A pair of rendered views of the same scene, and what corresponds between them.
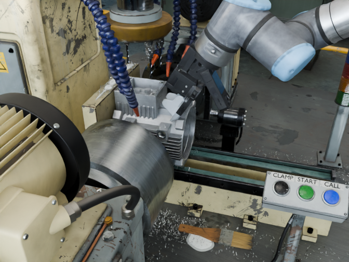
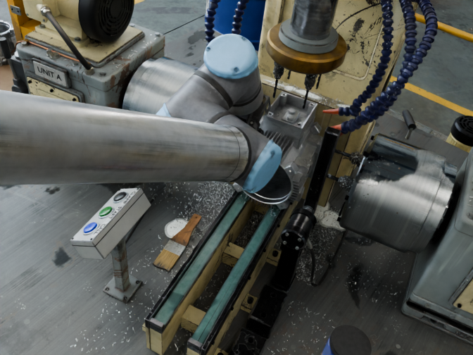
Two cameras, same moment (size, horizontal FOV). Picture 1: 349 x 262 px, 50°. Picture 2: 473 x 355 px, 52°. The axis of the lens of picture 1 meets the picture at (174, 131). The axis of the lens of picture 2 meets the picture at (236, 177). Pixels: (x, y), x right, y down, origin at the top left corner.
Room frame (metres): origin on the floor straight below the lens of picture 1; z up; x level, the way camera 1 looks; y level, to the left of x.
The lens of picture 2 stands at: (0.89, -0.90, 1.85)
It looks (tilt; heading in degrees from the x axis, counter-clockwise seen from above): 44 degrees down; 93
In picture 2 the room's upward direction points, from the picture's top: 8 degrees clockwise
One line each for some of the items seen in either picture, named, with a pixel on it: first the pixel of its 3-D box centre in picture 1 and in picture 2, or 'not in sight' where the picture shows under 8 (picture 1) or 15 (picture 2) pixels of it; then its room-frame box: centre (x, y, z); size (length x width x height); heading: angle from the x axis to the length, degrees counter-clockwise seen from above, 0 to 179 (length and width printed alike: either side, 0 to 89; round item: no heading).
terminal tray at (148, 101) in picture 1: (142, 97); (288, 120); (0.94, 0.09, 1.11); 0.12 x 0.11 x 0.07; 74
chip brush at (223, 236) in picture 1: (215, 234); (180, 240); (0.72, -0.11, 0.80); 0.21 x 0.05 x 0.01; 74
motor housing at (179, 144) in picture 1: (156, 128); (277, 156); (0.93, 0.05, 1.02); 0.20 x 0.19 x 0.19; 74
